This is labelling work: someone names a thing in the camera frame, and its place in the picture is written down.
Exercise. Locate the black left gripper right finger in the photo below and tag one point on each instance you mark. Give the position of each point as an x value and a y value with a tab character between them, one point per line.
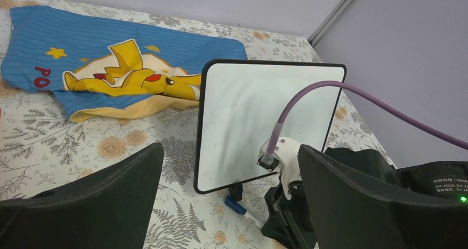
384	214

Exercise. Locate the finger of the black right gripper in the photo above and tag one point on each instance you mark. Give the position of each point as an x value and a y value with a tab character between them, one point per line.
235	191

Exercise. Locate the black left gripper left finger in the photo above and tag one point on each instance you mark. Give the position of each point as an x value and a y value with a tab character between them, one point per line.
110	208

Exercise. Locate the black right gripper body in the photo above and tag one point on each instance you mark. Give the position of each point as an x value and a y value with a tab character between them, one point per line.
289	221

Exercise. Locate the white marker pen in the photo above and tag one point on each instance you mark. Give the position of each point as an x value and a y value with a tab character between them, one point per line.
252	219

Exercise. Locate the black framed whiteboard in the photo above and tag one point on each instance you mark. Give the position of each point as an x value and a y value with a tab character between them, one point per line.
240	102

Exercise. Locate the blue marker cap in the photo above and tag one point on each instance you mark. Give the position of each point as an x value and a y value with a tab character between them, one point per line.
234	205

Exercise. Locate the blue pikachu cloth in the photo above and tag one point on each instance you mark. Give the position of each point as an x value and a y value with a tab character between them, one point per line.
106	67

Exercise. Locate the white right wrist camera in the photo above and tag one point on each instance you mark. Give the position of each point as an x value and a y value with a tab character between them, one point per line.
284	160

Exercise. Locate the right aluminium frame post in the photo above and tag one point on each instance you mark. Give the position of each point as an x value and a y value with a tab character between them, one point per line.
331	19

